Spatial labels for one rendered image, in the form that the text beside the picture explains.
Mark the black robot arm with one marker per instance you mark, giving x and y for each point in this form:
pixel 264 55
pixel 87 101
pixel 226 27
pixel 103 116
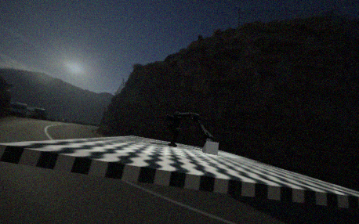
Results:
pixel 177 116

